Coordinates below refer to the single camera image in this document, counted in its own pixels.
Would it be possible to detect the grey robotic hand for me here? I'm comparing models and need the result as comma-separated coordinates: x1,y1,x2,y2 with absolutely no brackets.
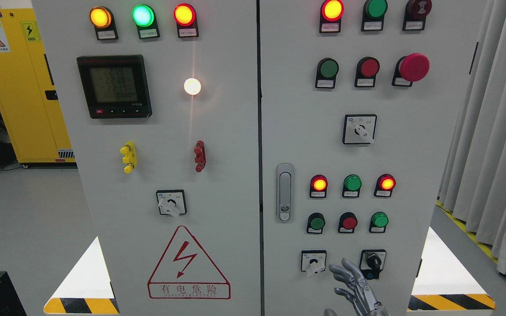
328,258,389,316

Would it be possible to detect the lower red push button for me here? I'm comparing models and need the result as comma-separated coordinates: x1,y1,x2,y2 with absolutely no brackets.
337,212,358,234

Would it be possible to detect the red push button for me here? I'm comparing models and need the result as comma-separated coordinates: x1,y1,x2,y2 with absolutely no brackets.
337,212,358,234
354,57,380,88

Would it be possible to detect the lower right green push button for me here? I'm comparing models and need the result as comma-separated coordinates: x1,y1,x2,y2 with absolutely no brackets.
368,212,389,233

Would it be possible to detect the green push button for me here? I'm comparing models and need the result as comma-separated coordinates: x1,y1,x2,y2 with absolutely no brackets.
306,212,325,234
314,57,339,89
368,212,389,233

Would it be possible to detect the lower left green push button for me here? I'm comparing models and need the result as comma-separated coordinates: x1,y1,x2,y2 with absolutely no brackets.
306,212,325,234

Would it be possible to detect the upper red push button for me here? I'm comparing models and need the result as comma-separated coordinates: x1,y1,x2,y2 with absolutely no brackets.
354,57,380,88

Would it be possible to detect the upper green push button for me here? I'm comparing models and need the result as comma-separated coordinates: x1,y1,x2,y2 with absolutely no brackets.
314,57,339,89

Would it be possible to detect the red mushroom emergency stop button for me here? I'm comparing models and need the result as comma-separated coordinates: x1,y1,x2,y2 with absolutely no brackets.
391,53,430,87

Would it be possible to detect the middle green indicator lamp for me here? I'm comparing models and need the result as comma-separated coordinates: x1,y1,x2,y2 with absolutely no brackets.
343,174,362,198

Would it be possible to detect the green indicator lamp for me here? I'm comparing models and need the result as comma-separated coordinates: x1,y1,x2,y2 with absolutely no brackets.
361,0,388,32
343,174,362,198
132,4,160,40

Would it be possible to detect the middle right red indicator lamp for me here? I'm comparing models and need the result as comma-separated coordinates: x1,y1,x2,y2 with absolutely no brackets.
374,174,396,198

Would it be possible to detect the red indicator lamp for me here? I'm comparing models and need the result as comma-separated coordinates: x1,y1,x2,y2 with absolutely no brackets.
309,175,328,198
319,0,345,33
374,174,396,198
174,3,199,38

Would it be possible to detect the right yellow black hazard tape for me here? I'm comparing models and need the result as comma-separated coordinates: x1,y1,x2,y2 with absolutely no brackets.
407,294,496,311

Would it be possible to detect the yellow black hazard tape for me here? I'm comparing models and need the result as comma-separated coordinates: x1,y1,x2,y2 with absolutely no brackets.
43,298,120,316
407,294,496,311

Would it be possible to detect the middle left red indicator lamp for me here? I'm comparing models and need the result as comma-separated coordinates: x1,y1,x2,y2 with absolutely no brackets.
309,175,328,198

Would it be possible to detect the grey curtain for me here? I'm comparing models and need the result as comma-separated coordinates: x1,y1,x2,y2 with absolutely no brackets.
438,0,506,276

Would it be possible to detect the red electric hazard warning sticker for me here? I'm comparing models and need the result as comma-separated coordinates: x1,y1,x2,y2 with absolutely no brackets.
147,225,231,300

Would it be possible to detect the grey electrical control cabinet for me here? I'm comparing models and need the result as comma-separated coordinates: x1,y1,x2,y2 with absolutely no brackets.
31,0,489,316

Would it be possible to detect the red terminal connector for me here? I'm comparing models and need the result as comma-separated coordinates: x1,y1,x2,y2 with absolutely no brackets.
193,140,206,172

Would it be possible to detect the white glowing indicator lamp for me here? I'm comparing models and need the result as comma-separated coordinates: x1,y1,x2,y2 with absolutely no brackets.
184,78,202,96

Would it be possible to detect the yellow terminal connector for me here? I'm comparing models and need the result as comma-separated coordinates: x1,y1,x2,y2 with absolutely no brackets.
120,141,138,174

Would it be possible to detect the dark red buzzer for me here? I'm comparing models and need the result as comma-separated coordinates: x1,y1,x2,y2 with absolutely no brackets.
402,0,432,31

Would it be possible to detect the green indicator lamp top right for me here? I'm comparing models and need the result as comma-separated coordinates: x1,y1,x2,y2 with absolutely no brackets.
361,0,388,32

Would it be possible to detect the red indicator lamp top right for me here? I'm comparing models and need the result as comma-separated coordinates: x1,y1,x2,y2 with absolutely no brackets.
319,0,345,33

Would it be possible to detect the left yellow black hazard tape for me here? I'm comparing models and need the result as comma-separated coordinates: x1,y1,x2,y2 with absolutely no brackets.
43,298,120,316

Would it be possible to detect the black digital power meter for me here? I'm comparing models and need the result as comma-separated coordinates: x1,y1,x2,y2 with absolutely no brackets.
76,54,152,119

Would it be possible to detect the red indicator lamp top left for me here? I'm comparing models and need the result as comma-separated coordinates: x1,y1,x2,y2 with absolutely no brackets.
174,3,199,38

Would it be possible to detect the green indicator lamp top left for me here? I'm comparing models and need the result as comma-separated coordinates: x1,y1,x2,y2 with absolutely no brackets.
132,4,160,40

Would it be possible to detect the yellow indicator lamp top left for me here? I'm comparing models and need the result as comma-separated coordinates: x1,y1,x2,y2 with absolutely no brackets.
90,6,118,40

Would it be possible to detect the yellow safety storage cabinet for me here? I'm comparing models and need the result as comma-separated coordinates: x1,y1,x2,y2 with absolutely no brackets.
0,8,76,165

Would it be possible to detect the black key selector switch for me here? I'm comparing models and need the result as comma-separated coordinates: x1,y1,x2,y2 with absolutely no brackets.
359,249,387,280

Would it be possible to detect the bottom white selector switch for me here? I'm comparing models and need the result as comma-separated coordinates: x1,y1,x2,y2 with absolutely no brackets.
300,250,327,277

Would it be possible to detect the silver door latch handle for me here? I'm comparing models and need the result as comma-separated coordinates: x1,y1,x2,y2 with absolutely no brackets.
276,163,294,223

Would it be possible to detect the upper right selector switch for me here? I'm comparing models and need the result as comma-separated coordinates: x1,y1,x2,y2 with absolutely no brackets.
343,114,377,145

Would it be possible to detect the left door selector switch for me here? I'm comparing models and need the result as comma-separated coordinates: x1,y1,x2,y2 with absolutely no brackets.
156,189,188,217

